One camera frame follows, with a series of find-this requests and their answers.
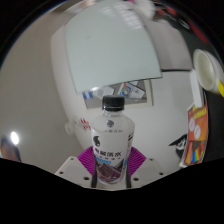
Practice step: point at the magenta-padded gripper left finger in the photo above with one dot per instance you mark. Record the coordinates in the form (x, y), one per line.
(71, 170)

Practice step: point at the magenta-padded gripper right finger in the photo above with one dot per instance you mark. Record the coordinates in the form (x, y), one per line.
(148, 170)

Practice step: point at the clear bottle with black cap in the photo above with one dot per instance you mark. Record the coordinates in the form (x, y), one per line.
(111, 146)

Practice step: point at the black backpack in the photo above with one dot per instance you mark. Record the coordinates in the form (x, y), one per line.
(180, 145)

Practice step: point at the colourful orange magazine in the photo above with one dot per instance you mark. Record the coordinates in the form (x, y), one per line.
(196, 140)

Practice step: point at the round ceiling light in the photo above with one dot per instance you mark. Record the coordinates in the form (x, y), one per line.
(14, 138)

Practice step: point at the large whiteboard on stand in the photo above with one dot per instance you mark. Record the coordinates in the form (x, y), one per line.
(110, 43)

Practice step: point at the red wall sign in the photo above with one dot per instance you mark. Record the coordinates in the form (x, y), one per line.
(85, 124)

